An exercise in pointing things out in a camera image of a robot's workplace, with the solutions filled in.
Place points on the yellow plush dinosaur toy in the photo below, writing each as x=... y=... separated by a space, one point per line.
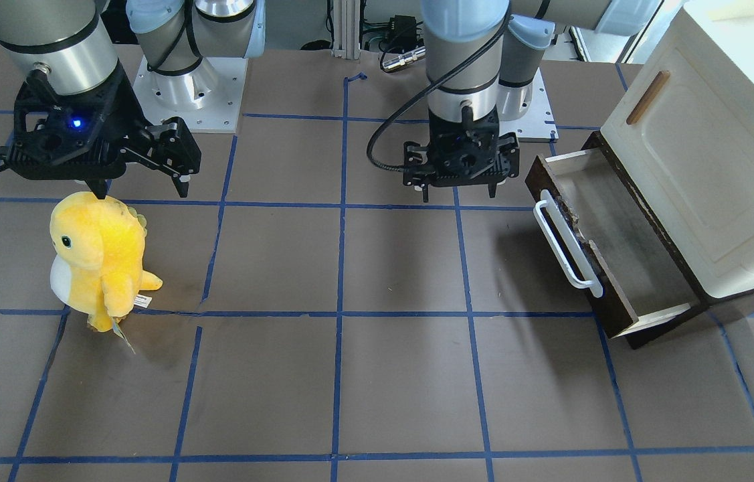
x=98 y=268

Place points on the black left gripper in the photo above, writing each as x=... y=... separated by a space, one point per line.
x=508 y=148

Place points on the cream plastic cabinet box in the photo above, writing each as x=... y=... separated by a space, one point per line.
x=685 y=133

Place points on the aluminium frame post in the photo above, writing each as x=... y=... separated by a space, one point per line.
x=346 y=29

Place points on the black power adapter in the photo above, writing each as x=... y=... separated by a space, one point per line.
x=402 y=29

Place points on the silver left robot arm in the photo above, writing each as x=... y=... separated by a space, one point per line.
x=481 y=61

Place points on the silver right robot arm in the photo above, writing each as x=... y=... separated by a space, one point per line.
x=69 y=41

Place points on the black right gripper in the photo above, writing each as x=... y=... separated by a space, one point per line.
x=124 y=106

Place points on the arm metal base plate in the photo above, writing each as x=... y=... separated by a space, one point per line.
x=537 y=110
x=208 y=99

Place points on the dark wooden drawer white handle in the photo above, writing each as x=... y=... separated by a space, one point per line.
x=606 y=246

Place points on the silver cable connector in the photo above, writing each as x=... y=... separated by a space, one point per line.
x=403 y=60

